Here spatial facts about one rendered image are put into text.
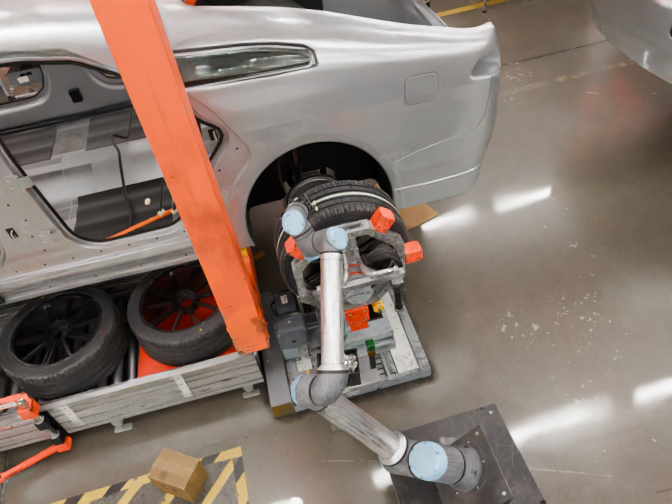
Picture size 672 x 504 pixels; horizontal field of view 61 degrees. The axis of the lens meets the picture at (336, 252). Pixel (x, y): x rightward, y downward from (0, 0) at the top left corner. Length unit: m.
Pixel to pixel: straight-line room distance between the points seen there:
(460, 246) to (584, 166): 1.29
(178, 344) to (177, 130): 1.43
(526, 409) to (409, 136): 1.58
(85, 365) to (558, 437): 2.51
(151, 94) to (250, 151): 0.87
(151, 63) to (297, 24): 0.90
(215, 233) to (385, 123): 1.01
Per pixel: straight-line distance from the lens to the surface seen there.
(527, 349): 3.54
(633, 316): 3.84
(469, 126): 3.02
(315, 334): 3.42
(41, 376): 3.39
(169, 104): 2.00
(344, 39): 2.65
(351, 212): 2.59
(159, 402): 3.38
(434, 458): 2.44
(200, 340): 3.15
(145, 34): 1.90
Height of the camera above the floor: 2.89
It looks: 46 degrees down
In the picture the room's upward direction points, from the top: 9 degrees counter-clockwise
